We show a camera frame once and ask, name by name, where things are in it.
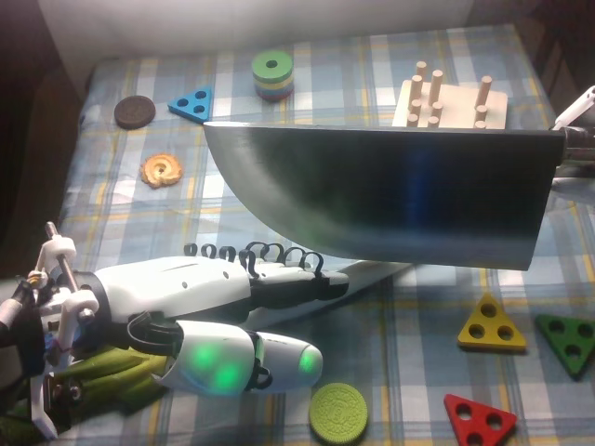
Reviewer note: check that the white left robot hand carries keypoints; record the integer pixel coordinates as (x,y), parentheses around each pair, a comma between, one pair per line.
(186,283)

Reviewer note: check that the long green white leek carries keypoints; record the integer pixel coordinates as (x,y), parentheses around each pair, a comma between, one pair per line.
(325,297)

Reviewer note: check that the wooden peg board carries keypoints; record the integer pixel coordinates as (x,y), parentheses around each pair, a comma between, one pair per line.
(458,107)

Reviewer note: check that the tan swirl biscuit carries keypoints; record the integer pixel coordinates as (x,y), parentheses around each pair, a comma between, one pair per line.
(153,174)

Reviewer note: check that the blue plaid cloth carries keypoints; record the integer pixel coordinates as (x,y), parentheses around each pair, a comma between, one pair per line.
(325,371)

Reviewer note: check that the blue triangle block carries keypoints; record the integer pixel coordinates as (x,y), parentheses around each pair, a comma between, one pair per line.
(183,106)

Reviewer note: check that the brown round sandwich cookie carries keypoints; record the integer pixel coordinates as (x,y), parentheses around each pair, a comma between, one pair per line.
(135,111)

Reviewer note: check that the green round sandwich cookie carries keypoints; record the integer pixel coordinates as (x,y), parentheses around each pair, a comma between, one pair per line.
(338,413)

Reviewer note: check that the red triangle block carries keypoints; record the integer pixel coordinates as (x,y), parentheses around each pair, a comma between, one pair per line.
(458,425)

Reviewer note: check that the yellow triangle block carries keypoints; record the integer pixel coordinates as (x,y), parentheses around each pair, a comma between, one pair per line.
(488,341)

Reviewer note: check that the green triangle block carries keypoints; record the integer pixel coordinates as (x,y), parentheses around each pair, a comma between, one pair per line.
(564,344)

